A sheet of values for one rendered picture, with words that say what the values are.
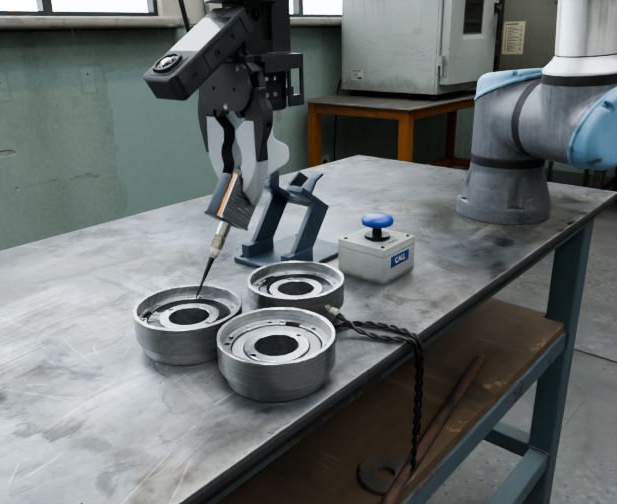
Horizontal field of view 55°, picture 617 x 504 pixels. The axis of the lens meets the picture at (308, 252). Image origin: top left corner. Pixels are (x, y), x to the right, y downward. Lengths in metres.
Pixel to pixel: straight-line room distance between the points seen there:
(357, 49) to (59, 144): 1.48
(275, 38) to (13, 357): 0.41
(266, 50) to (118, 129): 1.77
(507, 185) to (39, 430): 0.74
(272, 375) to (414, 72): 2.45
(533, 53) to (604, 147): 3.59
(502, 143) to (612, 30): 0.22
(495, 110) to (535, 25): 3.49
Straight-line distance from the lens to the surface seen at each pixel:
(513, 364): 1.10
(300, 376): 0.50
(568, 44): 0.88
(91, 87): 2.32
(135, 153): 2.43
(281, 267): 0.69
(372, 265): 0.73
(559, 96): 0.88
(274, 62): 0.62
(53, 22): 2.17
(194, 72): 0.55
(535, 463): 1.40
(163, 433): 0.50
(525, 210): 0.99
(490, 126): 0.98
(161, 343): 0.57
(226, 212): 0.62
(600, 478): 1.80
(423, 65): 2.83
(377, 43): 2.96
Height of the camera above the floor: 1.09
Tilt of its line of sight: 20 degrees down
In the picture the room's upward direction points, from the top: 1 degrees counter-clockwise
